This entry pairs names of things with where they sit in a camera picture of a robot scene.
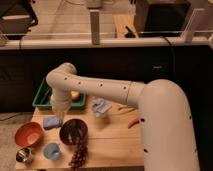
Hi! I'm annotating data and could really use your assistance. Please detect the dark purple bowl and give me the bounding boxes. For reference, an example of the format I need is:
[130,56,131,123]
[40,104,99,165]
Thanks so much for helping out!
[59,119,88,145]

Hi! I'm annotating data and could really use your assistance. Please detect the blue plastic cup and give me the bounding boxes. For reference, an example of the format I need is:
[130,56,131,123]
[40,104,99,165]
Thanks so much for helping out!
[43,143,61,160]

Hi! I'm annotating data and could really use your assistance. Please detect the crumpled blue white cloth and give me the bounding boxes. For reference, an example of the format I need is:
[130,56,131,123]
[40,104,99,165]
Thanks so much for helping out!
[92,98,112,118]

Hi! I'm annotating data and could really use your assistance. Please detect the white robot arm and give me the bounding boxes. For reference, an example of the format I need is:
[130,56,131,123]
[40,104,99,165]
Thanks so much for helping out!
[46,63,200,171]

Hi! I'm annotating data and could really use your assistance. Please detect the silver metal cup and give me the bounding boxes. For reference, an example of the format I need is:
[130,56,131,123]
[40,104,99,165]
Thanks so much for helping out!
[16,148,33,163]

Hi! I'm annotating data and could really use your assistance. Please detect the black dish brush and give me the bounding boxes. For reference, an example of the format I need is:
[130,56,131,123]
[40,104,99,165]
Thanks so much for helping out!
[40,88,51,104]

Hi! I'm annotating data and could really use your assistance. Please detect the green plastic tray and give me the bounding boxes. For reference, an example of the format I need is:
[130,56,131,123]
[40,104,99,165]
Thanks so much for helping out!
[32,79,87,110]

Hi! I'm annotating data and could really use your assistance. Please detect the purple grape bunch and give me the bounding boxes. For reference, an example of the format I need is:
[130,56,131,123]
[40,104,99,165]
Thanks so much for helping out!
[69,137,88,171]

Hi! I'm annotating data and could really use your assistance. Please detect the blue sponge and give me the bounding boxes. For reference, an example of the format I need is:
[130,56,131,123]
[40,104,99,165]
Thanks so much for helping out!
[43,116,62,130]

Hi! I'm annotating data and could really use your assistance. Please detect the red bowl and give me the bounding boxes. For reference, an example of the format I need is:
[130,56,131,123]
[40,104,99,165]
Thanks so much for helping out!
[14,122,44,147]

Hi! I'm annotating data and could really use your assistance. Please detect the orange peach fruit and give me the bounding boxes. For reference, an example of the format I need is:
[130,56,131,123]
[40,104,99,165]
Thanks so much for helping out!
[71,91,80,101]

